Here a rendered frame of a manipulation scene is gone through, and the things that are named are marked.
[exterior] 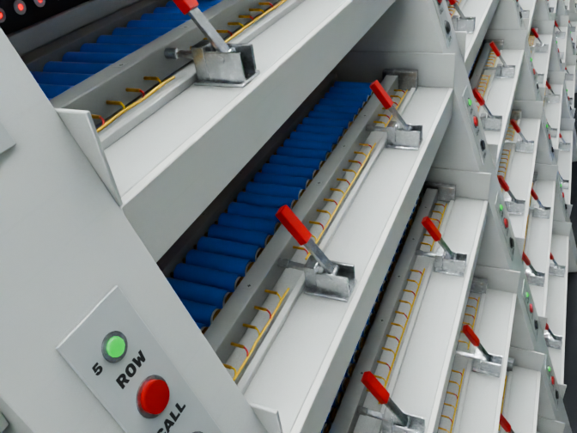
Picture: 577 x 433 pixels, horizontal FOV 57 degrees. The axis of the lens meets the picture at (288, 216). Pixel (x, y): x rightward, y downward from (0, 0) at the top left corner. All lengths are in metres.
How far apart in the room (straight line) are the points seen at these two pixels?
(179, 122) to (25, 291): 0.15
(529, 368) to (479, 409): 0.32
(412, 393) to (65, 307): 0.45
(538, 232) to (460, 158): 0.65
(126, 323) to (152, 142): 0.11
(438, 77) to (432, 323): 0.35
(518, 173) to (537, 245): 0.20
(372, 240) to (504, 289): 0.54
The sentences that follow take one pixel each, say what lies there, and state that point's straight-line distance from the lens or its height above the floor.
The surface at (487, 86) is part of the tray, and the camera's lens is 1.33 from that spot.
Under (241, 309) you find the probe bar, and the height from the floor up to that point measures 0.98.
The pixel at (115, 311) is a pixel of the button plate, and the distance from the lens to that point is 0.27.
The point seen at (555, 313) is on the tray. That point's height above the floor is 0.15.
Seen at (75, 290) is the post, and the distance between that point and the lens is 0.26.
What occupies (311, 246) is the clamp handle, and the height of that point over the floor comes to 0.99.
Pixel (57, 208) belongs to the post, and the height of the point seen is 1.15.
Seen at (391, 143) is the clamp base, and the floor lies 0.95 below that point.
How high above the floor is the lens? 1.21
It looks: 25 degrees down
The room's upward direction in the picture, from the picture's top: 27 degrees counter-clockwise
